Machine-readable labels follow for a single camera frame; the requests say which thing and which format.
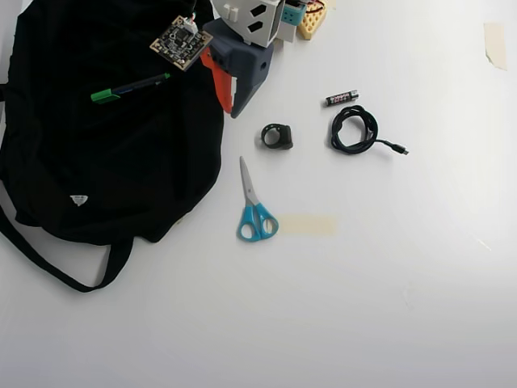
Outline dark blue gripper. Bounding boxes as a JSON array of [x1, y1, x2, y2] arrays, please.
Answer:
[[200, 18, 276, 120]]

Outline green capped black marker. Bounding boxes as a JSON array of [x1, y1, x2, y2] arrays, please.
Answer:
[[90, 72, 172, 106]]

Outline black fabric bag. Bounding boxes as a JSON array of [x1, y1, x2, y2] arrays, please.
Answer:
[[0, 0, 225, 293]]

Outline black AAA battery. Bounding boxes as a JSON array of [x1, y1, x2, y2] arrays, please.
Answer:
[[324, 90, 359, 108]]

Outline wide beige tape strip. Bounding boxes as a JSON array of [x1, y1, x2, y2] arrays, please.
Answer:
[[278, 213, 338, 237]]

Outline torn beige tape piece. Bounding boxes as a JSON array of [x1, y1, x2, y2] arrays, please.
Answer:
[[483, 22, 508, 70]]

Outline black plastic ring clip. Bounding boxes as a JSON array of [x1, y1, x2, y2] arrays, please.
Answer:
[[260, 123, 293, 151]]

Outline bare camera circuit board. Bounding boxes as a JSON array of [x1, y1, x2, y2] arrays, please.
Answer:
[[149, 15, 215, 73]]

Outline coiled black USB cable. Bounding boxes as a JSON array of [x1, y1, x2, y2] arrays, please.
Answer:
[[329, 105, 410, 157]]

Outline blue handled scissors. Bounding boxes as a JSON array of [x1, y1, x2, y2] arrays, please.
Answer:
[[236, 155, 280, 243]]

